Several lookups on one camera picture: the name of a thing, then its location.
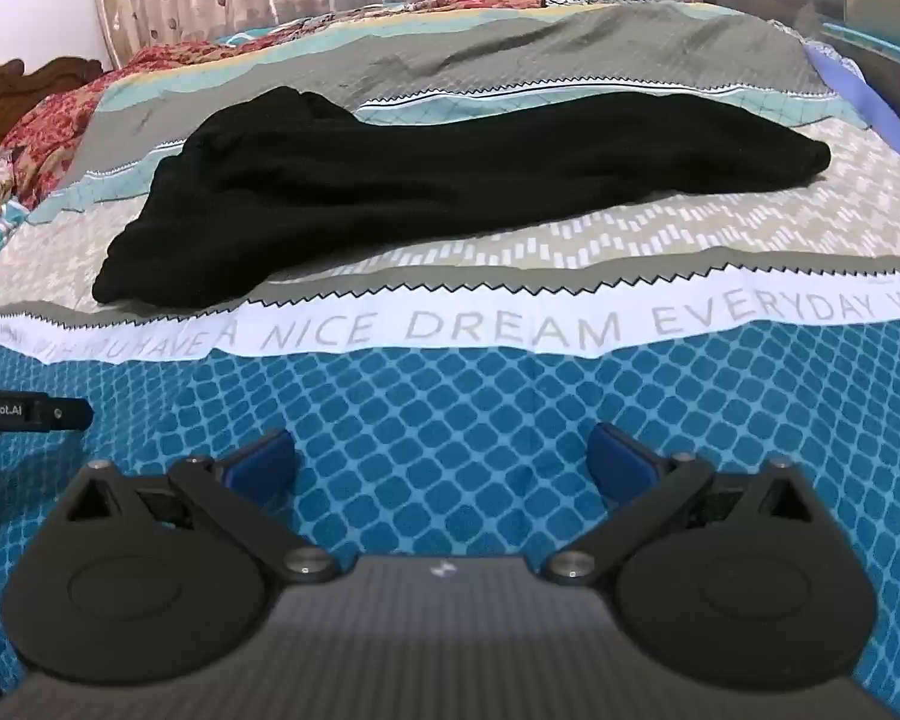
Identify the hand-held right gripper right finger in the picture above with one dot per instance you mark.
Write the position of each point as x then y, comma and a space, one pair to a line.
619, 463

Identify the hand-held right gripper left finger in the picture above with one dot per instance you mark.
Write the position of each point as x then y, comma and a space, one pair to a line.
264, 459

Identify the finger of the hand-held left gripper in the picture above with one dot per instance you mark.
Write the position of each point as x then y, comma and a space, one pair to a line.
64, 412

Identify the black pants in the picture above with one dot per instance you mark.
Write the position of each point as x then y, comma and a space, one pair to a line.
390, 187

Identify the patterned teal grey bed sheet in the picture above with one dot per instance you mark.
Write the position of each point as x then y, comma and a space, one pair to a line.
450, 390

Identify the carved wooden headboard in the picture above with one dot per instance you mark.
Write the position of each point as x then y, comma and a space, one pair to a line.
22, 101

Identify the purple cloth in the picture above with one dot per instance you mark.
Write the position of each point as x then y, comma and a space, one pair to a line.
847, 82

